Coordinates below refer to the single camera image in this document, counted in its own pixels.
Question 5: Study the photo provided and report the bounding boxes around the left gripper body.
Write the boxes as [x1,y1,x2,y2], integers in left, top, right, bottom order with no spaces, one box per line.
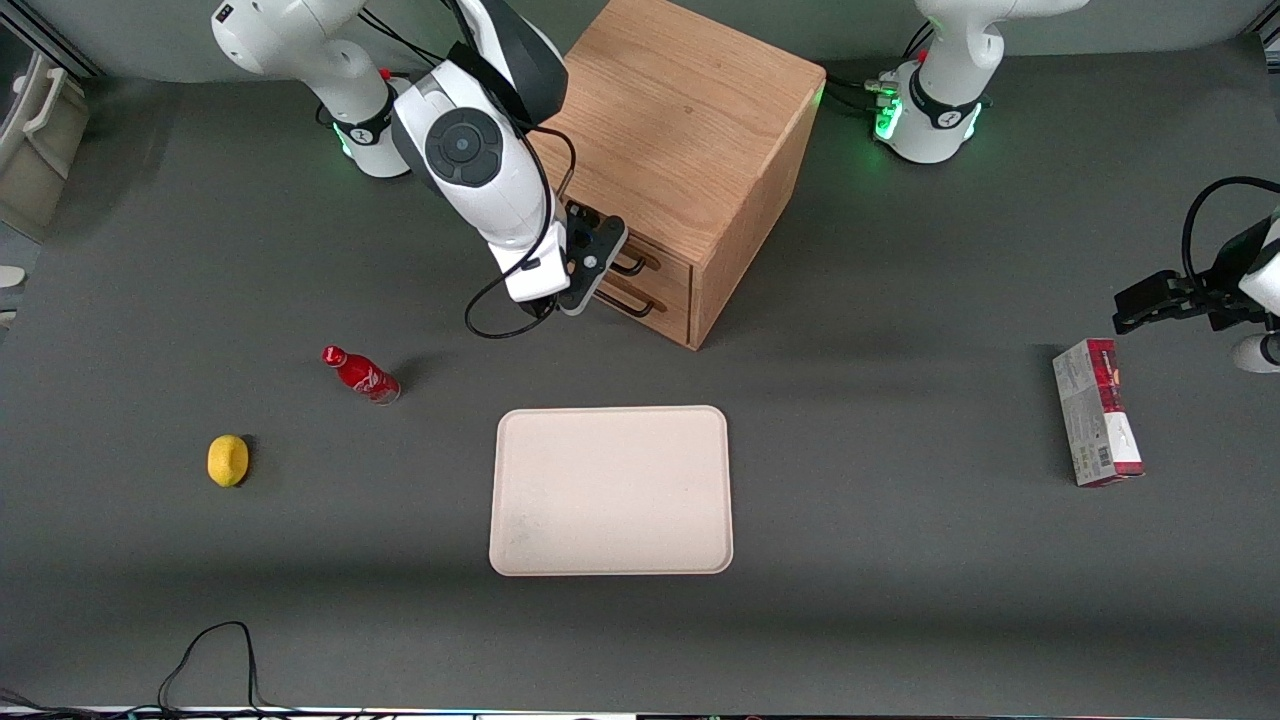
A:
[1200,213,1280,333]

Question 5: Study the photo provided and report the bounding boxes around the shallow wooden drawer front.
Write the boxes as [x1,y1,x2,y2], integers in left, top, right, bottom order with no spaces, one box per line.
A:
[612,232,694,301]

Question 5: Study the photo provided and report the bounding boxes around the deep wooden drawer front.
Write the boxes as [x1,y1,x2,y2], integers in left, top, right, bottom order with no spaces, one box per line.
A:
[594,278,694,348]

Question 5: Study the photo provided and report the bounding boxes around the wooden two-drawer cabinet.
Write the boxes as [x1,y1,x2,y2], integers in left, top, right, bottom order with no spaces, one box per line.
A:
[527,0,828,351]

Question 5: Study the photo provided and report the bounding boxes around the grey and red carton box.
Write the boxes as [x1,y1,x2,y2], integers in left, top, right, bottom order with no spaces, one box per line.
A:
[1051,337,1147,489]

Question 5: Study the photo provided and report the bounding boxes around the small red soda bottle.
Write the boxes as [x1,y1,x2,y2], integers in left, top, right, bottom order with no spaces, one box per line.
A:
[321,345,402,405]

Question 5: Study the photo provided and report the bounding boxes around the cream rectangular plastic tray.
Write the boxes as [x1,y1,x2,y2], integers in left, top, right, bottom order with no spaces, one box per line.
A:
[488,405,734,577]

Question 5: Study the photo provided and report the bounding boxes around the yellow lemon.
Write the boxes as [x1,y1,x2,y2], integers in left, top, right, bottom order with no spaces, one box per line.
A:
[207,435,250,489]

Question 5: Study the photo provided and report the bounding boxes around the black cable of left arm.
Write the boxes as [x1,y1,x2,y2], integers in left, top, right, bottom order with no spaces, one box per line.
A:
[1181,176,1280,293]

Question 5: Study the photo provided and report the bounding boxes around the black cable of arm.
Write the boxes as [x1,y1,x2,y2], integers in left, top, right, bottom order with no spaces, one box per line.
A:
[464,125,579,341]
[1181,176,1280,293]

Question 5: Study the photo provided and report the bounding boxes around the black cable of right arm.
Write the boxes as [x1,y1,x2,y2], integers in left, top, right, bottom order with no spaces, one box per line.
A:
[464,125,579,341]

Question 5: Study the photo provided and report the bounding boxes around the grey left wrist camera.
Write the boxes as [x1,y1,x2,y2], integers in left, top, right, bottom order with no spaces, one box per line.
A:
[1231,334,1280,375]

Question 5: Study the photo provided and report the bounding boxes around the black handle of deep drawer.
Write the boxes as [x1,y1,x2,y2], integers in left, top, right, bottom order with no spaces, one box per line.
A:
[596,287,667,320]

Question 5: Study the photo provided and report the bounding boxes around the black cables at right arm base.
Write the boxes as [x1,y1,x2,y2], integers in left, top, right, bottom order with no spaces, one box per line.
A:
[355,8,456,76]

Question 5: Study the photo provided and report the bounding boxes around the black cables at arm base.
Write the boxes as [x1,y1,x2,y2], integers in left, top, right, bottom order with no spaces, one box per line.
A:
[355,8,456,76]
[822,68,901,119]

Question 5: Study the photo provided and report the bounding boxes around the black cables at left arm base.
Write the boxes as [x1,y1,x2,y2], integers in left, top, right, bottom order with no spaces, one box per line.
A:
[822,68,901,119]

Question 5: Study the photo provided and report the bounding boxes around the black cable on table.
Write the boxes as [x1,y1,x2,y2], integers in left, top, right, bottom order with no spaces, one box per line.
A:
[0,621,301,720]

